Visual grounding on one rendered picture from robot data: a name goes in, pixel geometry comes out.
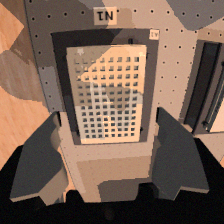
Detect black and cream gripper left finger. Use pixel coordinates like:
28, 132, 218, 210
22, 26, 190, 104
0, 111, 69, 224

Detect beige flat base plate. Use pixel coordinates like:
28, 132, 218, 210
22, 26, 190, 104
22, 0, 224, 202

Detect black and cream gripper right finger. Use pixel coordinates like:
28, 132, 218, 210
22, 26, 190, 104
151, 107, 224, 224

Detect beige label with black n1 text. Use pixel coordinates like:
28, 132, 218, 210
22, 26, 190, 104
93, 7, 116, 25

